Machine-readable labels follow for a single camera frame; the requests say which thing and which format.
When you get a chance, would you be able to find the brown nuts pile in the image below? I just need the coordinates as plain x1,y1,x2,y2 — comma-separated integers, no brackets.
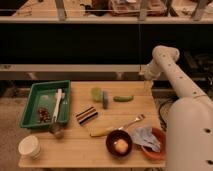
38,107,50,123

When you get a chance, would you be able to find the dark brown bowl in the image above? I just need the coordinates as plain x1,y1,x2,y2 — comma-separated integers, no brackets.
106,130,132,157

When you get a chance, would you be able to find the white paper cup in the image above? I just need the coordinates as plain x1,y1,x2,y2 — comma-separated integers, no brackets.
18,135,41,158

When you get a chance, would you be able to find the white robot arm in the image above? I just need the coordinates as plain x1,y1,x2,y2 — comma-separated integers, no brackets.
144,45,213,171

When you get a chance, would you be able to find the grey green sponge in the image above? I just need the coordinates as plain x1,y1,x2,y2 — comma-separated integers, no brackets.
102,91,108,109

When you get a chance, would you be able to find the green pickle toy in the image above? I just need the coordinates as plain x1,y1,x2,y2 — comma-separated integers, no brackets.
113,95,134,102

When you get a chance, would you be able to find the black cable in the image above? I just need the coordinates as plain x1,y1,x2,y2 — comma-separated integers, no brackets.
157,98,174,131

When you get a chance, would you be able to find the striped block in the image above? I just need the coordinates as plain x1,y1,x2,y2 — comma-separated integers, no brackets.
76,107,98,125

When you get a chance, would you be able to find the white toothbrush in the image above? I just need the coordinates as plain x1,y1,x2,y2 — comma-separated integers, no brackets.
52,89,62,122

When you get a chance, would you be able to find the light cutting board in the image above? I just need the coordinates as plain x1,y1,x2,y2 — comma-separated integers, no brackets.
86,113,159,137

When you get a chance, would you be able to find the light green plastic cup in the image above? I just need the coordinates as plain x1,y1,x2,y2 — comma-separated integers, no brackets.
91,87,102,102

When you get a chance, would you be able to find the clear glass cup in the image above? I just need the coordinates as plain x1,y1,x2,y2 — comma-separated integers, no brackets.
50,123,64,139

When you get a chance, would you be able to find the orange bowl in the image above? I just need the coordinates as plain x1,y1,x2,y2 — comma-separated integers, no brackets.
141,127,166,160

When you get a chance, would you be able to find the yellow ball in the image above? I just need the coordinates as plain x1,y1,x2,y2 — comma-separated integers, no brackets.
114,139,128,154

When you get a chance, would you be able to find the grey blue cloth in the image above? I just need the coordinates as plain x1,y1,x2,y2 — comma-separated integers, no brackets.
131,127,161,152

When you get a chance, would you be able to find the green plastic tray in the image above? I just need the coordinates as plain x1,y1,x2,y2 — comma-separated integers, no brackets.
20,80,71,129

